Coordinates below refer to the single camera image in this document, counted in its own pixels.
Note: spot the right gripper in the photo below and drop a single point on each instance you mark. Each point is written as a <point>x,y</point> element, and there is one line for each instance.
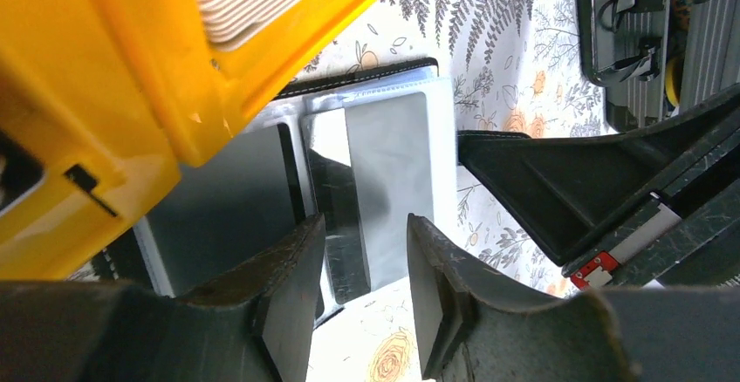
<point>659,203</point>

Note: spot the black hard case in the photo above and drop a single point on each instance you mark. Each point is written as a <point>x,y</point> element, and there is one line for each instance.
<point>657,58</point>

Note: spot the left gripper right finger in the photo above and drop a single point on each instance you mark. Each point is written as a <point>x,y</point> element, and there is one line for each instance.
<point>473,323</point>

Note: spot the orange bin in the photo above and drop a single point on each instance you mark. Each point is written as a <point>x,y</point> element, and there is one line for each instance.
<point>75,165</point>
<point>199,97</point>

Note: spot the black leather card holder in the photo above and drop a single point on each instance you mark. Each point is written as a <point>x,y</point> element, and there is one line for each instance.
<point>123,259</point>

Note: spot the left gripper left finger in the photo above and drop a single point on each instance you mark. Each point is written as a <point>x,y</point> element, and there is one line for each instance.
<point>251,323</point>

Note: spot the black card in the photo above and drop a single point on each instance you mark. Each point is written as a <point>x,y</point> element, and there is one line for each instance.
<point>369,168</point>
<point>241,202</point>

